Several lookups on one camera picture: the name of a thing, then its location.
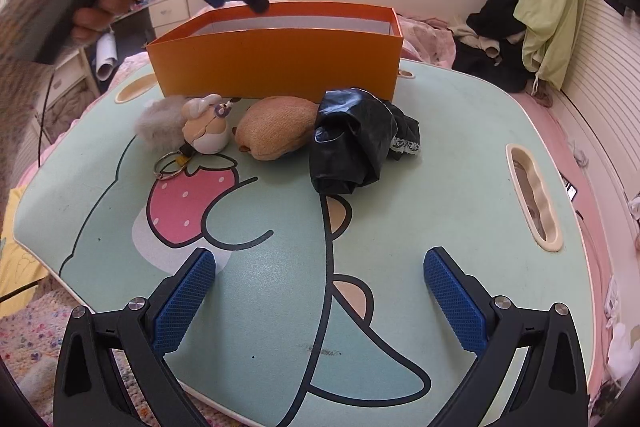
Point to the pink bed sheet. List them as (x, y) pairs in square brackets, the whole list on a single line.
[(575, 132)]

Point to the white slatted door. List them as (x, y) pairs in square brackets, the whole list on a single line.
[(610, 82)]

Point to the white paper roll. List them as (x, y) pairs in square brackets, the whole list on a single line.
[(106, 57)]

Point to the black clothes pile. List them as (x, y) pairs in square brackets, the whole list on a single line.
[(495, 12)]

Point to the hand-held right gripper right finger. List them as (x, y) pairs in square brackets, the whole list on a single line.
[(452, 302)]

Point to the white drawer cabinet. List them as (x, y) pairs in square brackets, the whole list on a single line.
[(170, 12)]

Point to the white dotted fleece blanket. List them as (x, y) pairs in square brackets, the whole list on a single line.
[(30, 342)]

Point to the green cartoon desktop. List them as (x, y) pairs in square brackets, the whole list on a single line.
[(400, 207)]

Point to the orange cardboard box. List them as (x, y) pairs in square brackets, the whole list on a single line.
[(275, 62)]

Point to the yellow cloth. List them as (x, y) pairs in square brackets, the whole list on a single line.
[(20, 267)]

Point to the tan plush toy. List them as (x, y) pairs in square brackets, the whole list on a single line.
[(275, 129)]

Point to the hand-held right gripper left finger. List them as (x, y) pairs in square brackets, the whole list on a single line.
[(185, 302)]

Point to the black glossy lace-trimmed pouch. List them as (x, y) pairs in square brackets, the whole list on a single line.
[(345, 147)]

